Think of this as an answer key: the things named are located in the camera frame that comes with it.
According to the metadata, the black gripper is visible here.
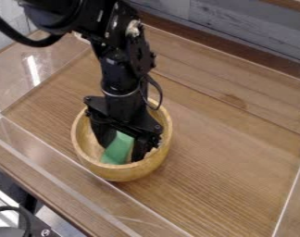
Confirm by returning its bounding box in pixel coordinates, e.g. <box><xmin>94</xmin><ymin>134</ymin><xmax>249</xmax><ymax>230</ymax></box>
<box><xmin>84</xmin><ymin>89</ymin><xmax>164</xmax><ymax>162</ymax></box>

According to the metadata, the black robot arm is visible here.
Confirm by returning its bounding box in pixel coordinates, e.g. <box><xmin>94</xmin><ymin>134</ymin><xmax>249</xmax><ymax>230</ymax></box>
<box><xmin>18</xmin><ymin>0</ymin><xmax>164</xmax><ymax>162</ymax></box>

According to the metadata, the brown wooden bowl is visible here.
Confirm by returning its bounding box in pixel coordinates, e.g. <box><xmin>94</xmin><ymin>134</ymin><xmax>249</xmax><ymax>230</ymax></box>
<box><xmin>72</xmin><ymin>106</ymin><xmax>173</xmax><ymax>182</ymax></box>

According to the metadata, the black metal table frame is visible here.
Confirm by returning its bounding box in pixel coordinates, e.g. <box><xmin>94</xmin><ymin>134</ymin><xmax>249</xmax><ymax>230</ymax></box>
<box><xmin>0</xmin><ymin>170</ymin><xmax>61</xmax><ymax>237</ymax></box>

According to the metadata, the green rectangular block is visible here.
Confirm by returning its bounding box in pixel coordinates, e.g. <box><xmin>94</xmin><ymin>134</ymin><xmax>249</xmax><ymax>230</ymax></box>
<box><xmin>101</xmin><ymin>131</ymin><xmax>135</xmax><ymax>165</ymax></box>

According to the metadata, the black cable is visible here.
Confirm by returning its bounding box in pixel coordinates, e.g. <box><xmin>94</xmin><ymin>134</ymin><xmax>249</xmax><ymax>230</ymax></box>
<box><xmin>0</xmin><ymin>206</ymin><xmax>34</xmax><ymax>237</ymax></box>

